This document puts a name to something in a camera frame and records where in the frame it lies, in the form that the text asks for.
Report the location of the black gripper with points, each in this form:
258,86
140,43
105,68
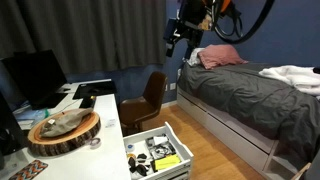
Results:
191,15

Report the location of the white drawer with sunglasses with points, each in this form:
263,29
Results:
180,143

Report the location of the pink pillow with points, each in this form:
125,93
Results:
220,55

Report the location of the brown leather chair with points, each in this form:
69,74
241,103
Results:
156,90

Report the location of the bed with grey duvet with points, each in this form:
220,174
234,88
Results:
250,96

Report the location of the dark grey curtain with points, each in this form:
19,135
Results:
83,33

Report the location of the black keyboard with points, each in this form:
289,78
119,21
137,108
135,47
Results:
95,90

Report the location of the small white box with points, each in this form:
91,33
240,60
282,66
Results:
160,140

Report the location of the black phone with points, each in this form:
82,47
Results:
87,102

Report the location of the white fluffy blanket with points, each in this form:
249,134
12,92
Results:
293,76

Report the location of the white round container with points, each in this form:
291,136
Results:
130,147

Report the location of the yellow notepad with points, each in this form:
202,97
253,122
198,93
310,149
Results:
166,162

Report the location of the small black mouse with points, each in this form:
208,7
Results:
66,89

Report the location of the orange round container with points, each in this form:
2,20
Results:
131,156

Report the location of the small black object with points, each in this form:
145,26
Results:
316,70

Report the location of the black sunglasses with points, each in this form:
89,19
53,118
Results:
141,170

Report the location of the clear tape roll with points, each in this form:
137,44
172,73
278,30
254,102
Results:
90,142

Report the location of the grey flat cap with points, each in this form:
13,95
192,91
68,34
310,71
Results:
63,123

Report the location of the black computer monitor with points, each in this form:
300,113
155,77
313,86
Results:
33,76

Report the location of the round wooden log slab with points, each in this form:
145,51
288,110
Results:
66,141

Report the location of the teal papers stack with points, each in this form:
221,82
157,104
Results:
30,116

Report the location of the wooden slat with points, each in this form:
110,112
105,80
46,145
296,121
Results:
300,171

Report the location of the large black object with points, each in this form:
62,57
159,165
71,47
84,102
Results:
10,133

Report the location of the colourful zigzag patterned mat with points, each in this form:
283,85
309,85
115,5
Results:
30,170

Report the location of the white wall outlet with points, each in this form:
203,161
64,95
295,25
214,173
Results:
172,86

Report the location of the white bed frame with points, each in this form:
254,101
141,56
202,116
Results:
233,136

